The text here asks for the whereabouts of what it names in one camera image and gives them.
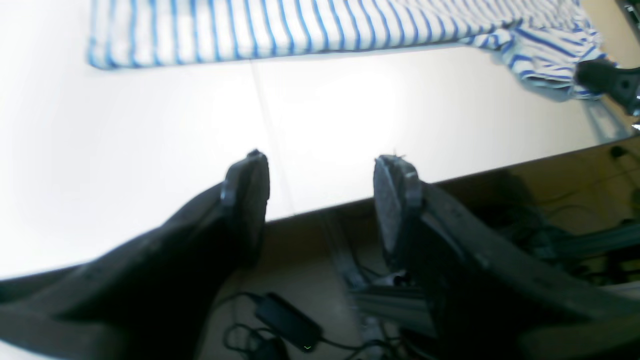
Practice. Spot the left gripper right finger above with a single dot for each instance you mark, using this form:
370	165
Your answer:
487	298

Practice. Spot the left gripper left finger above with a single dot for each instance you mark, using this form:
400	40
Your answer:
148	298

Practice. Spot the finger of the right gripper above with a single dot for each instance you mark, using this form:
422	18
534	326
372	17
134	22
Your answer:
621	84

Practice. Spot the blue white striped T-shirt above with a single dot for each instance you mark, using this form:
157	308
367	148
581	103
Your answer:
540	41

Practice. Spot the black power adapter brick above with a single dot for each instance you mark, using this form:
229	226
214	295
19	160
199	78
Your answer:
287	321

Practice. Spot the aluminium frame post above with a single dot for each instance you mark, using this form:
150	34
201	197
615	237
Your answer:
392	312

